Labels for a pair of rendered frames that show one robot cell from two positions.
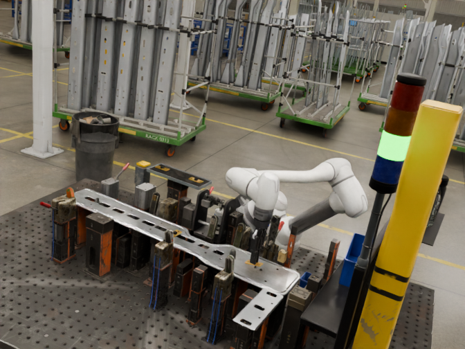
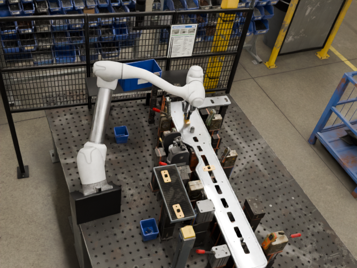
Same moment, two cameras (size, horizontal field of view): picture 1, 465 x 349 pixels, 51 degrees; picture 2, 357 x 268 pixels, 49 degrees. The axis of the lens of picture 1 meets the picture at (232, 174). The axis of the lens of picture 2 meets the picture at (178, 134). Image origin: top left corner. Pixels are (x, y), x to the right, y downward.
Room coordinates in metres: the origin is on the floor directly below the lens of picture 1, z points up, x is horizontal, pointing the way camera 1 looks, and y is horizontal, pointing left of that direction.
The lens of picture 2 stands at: (3.66, 1.08, 2.94)
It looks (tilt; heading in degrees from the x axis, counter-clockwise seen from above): 45 degrees down; 218
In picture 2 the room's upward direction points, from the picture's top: 11 degrees clockwise
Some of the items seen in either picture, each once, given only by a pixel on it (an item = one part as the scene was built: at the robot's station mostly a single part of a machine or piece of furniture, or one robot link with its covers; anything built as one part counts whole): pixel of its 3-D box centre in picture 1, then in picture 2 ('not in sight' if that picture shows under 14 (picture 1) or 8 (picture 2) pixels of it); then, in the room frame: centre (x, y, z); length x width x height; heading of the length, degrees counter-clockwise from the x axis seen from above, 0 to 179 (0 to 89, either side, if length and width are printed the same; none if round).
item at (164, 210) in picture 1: (165, 231); (192, 202); (2.42, 0.32, 0.89); 0.13 x 0.11 x 0.38; 154
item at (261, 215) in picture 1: (263, 212); not in sight; (2.01, -0.16, 1.29); 0.09 x 0.09 x 0.06
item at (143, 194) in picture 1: (143, 219); (199, 224); (2.51, 0.47, 0.90); 0.13 x 0.10 x 0.41; 154
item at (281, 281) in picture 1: (170, 233); (210, 170); (2.21, 0.27, 1.00); 1.38 x 0.22 x 0.02; 64
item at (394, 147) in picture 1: (394, 144); not in sight; (1.19, -0.39, 1.90); 0.07 x 0.07 x 0.06
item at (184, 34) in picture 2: not in sight; (181, 40); (1.67, -0.62, 1.30); 0.23 x 0.02 x 0.31; 154
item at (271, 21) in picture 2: not in sight; (283, 20); (-1.07, -1.17, 0.36); 0.50 x 0.50 x 0.73
